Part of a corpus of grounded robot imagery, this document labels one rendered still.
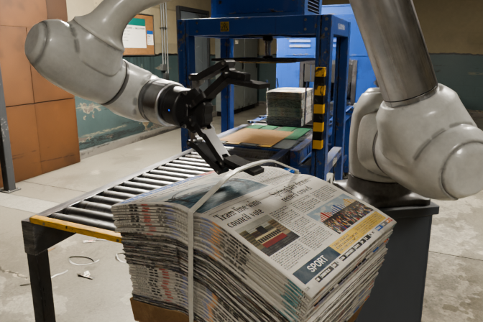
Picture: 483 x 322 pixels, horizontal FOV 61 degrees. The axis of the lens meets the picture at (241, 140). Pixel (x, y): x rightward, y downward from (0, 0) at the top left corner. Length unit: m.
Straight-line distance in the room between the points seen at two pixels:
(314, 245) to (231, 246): 0.12
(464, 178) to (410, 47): 0.25
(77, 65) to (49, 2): 4.43
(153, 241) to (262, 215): 0.20
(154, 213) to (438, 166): 0.49
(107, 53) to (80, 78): 0.06
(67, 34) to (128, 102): 0.17
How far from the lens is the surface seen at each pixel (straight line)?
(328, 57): 2.28
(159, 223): 0.68
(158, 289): 0.75
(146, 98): 0.80
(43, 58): 0.75
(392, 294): 1.13
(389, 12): 0.77
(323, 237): 0.62
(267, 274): 0.54
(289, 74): 4.75
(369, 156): 0.96
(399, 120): 0.80
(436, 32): 9.71
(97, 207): 1.61
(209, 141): 0.73
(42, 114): 5.04
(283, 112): 3.14
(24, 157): 4.93
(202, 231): 0.61
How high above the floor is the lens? 1.36
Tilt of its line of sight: 12 degrees down
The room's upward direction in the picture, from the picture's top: straight up
